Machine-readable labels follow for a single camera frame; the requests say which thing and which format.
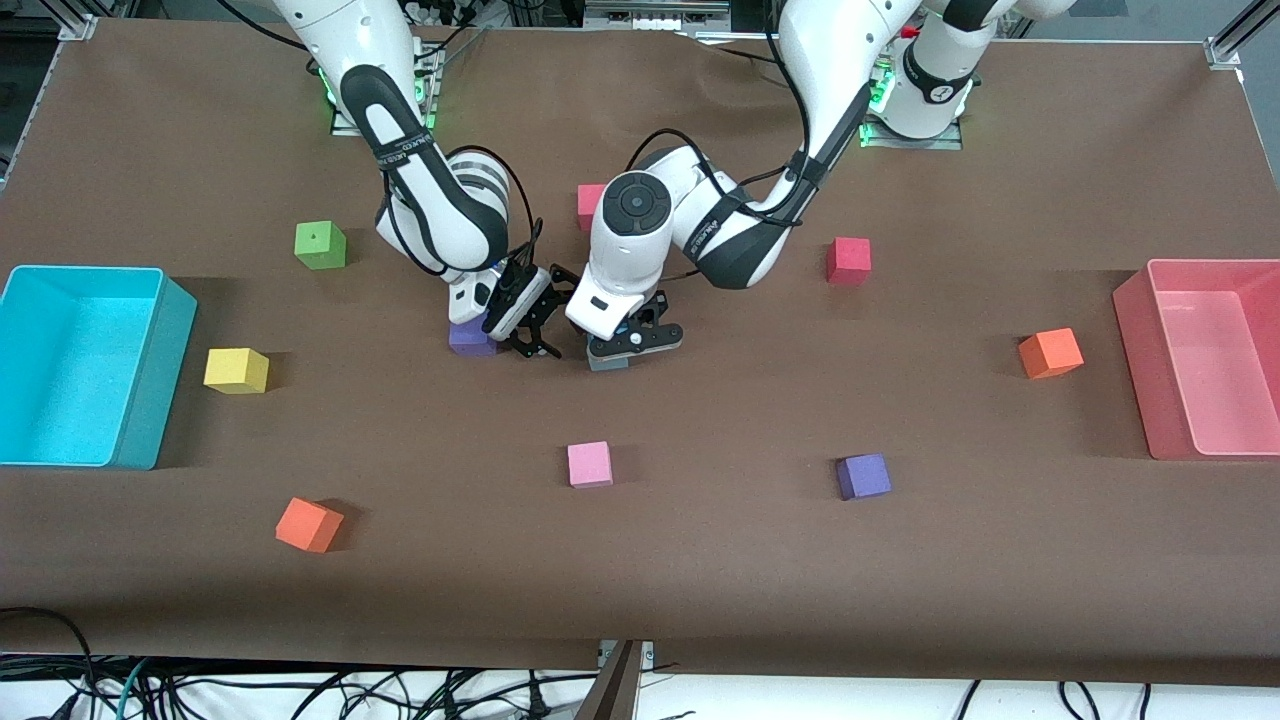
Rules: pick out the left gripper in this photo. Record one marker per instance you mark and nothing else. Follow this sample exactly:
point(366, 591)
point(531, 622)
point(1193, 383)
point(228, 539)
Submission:
point(647, 315)

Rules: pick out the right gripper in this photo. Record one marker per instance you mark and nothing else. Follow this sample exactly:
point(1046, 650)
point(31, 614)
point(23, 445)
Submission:
point(517, 305)

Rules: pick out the light blue foam block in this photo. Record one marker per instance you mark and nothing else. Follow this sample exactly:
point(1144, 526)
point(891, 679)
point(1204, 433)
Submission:
point(608, 363)

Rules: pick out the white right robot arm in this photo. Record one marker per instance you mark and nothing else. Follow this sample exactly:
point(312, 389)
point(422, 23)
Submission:
point(340, 30)

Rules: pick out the purple foam block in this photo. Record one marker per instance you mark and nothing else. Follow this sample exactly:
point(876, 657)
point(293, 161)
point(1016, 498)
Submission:
point(465, 345)
point(863, 477)

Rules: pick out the red foam block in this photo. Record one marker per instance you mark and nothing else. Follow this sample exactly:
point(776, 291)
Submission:
point(848, 261)
point(586, 205)

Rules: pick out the pink foam block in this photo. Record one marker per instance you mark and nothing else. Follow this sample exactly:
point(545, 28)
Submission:
point(590, 464)

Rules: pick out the brown table cover sheet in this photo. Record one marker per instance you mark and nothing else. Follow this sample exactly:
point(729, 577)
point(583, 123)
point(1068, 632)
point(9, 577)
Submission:
point(700, 560)

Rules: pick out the green foam block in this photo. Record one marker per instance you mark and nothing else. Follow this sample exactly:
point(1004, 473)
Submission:
point(320, 246)

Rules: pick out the grey metal rack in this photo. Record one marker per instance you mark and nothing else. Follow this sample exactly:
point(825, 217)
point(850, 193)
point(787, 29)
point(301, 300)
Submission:
point(655, 14)

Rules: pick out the yellow foam block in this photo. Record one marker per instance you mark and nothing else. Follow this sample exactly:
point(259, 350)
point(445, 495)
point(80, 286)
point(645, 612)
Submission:
point(235, 370)

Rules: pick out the orange foam block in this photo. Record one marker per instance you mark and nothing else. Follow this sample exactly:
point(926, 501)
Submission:
point(308, 525)
point(1050, 353)

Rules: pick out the dark metal bar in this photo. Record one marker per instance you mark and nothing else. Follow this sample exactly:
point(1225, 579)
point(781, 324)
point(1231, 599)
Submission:
point(612, 690)

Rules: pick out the cyan plastic bin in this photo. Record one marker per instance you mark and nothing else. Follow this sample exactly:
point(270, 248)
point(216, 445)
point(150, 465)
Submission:
point(70, 380)

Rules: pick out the pink plastic bin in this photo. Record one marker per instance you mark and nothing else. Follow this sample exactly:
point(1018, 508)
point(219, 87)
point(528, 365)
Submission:
point(1200, 380)

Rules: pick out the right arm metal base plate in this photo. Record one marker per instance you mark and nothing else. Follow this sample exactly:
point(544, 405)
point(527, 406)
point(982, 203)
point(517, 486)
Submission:
point(433, 110)

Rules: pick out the silver metal bracket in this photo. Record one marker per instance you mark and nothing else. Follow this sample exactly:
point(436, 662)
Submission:
point(647, 652)

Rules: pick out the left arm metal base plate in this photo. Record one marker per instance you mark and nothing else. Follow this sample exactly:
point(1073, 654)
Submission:
point(945, 142)

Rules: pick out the aluminium corner bracket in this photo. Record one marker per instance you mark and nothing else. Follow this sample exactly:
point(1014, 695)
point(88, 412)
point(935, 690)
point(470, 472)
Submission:
point(78, 28)

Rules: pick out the aluminium frame profile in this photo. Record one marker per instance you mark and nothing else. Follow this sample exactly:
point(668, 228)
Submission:
point(1240, 35)

